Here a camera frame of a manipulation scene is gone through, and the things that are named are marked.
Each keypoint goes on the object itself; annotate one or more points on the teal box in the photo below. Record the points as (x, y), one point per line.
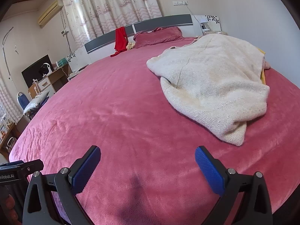
(62, 62)

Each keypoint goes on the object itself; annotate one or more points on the white wall switch panel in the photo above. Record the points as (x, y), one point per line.
(180, 2)

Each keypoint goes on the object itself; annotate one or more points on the white desk fan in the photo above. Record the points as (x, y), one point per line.
(44, 69)

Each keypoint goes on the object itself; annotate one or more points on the yellow garment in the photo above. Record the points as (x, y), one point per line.
(263, 78)

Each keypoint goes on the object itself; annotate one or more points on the grey headboard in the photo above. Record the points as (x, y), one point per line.
(164, 21)

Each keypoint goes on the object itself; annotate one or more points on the small white appliance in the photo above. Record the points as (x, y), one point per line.
(205, 27)

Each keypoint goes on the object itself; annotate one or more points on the wall air conditioner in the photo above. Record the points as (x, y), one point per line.
(48, 13)

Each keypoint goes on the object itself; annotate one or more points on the wooden desk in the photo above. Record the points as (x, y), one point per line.
(58, 73)

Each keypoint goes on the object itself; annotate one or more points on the patterned window curtain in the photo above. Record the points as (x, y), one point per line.
(7, 98)

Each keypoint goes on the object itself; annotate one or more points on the bed with pink sheet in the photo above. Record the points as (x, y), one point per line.
(117, 103)

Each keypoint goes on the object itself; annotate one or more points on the ship-print curtain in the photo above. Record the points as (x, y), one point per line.
(105, 4)

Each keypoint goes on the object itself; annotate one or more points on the wooden side table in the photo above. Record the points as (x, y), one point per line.
(10, 133)

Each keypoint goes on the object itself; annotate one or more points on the person's left hand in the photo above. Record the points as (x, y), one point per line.
(11, 204)

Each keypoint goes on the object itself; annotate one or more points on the white drawer cabinet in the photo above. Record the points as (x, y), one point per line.
(44, 84)

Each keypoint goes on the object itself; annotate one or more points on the blue chair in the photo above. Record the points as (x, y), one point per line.
(21, 98)

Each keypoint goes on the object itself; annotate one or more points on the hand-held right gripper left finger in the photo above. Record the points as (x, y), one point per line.
(85, 168)

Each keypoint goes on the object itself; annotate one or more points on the black monitor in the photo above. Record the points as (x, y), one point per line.
(32, 71)

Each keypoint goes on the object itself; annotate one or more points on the pale pink knit sweater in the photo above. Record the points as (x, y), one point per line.
(267, 65)

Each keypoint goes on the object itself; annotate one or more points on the red garment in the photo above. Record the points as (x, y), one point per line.
(120, 38)

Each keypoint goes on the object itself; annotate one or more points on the small plush toy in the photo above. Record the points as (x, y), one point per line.
(130, 45)

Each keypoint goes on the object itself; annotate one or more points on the curved metal rod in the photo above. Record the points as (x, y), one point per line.
(5, 54)

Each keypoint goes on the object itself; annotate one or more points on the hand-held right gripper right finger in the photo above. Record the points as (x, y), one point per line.
(208, 171)

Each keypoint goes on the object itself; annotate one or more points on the pink pillow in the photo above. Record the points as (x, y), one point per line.
(157, 37)

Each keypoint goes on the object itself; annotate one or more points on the cream knit sweater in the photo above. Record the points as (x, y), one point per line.
(211, 79)

